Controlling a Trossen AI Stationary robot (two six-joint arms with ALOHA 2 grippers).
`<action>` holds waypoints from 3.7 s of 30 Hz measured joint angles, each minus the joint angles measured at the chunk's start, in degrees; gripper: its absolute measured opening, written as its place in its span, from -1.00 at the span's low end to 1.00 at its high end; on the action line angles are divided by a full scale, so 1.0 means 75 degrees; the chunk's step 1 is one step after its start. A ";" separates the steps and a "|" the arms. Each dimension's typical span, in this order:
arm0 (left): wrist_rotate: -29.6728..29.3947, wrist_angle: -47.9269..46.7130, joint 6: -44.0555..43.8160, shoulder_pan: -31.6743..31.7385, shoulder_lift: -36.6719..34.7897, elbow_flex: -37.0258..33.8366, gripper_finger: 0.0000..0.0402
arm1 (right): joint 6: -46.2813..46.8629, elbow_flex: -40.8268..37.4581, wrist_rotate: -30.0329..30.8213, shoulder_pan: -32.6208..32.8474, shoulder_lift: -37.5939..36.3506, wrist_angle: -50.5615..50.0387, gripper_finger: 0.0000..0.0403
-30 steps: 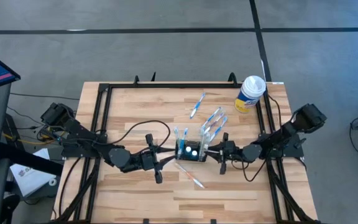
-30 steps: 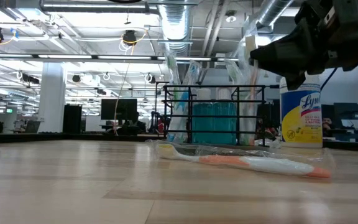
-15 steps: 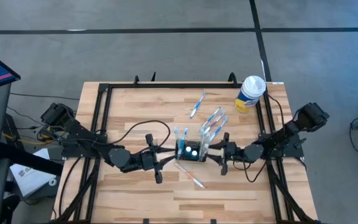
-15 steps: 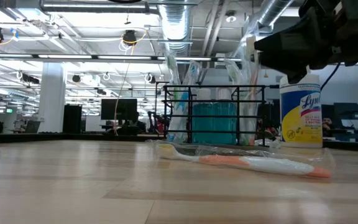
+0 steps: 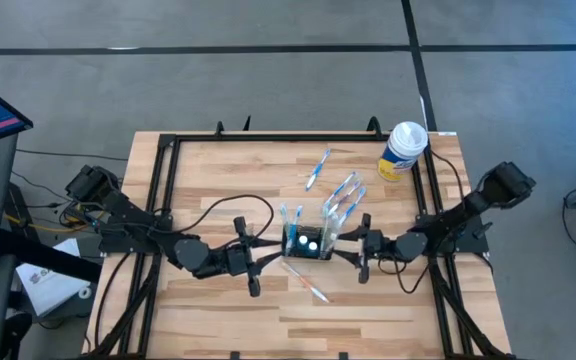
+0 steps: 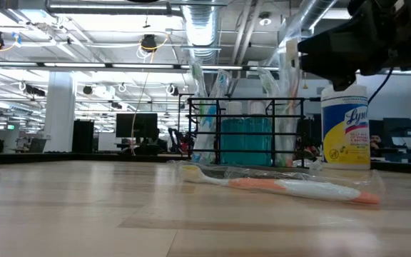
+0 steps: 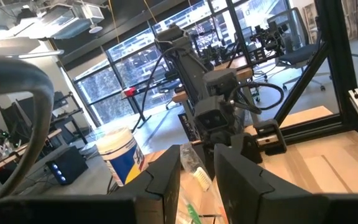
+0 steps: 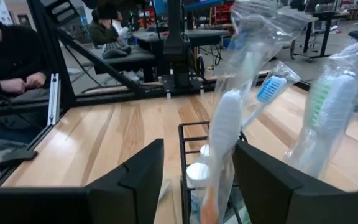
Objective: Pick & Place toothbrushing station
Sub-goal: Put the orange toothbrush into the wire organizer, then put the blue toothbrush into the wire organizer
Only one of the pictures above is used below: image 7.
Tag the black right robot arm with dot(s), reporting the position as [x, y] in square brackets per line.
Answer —
[185, 68]

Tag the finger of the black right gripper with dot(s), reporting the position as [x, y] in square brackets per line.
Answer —
[245, 146]

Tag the black shelving unit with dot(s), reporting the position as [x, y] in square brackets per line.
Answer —
[61, 99]

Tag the grey blue office chair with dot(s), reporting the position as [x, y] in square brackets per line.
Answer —
[300, 54]

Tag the black aluminium table frame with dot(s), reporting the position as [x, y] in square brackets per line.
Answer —
[331, 62]

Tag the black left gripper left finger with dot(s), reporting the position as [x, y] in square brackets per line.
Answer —
[160, 186]

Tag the grey ceiling air unit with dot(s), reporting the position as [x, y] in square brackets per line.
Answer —
[73, 21]

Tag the black robot on desk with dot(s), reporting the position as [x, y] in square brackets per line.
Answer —
[269, 37]

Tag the Lysol wipes canister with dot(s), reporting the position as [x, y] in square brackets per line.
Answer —
[120, 158]

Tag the black box blue lights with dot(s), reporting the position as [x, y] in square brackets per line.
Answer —
[70, 161]

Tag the white ceiling lamp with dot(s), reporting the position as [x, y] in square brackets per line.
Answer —
[95, 29]

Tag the green toothbrush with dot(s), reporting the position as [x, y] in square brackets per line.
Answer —
[203, 179]

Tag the wooden desk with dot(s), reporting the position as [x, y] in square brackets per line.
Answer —
[180, 97]

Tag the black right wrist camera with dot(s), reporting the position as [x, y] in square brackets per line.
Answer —
[213, 119]

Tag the small red object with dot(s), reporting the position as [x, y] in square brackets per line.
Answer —
[130, 91]

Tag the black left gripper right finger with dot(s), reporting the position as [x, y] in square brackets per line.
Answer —
[253, 199]

